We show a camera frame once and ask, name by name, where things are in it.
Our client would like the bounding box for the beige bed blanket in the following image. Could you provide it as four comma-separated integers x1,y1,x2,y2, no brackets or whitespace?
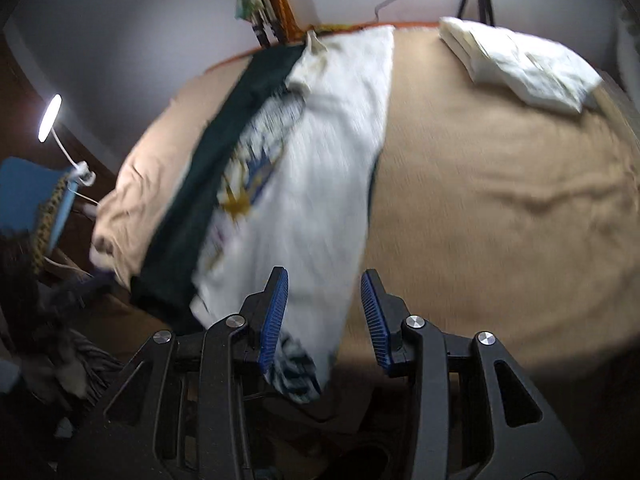
90,22,640,376

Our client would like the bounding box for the dark cloth pile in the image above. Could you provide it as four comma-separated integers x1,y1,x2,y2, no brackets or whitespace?
0,232,123,411

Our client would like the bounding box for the blue chair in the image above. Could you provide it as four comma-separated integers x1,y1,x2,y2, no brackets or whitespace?
0,156,80,253

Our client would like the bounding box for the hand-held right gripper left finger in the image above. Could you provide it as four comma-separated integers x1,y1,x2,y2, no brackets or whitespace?
102,266,290,480

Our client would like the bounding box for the dark green garment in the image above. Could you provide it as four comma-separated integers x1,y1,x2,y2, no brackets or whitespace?
131,45,306,333

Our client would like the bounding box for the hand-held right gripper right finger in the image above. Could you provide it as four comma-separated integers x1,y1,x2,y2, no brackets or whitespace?
361,268,543,480

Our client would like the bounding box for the white desk lamp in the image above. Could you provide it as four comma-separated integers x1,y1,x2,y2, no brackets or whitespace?
38,94,97,188

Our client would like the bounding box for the hanging colourful decoration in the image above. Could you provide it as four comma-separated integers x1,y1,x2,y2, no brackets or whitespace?
224,0,303,46

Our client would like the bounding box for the stack of folded white clothes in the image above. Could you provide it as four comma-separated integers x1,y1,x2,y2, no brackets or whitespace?
439,16,603,115

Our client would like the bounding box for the white printed t-shirt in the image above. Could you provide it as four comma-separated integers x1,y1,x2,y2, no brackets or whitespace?
190,25,396,405

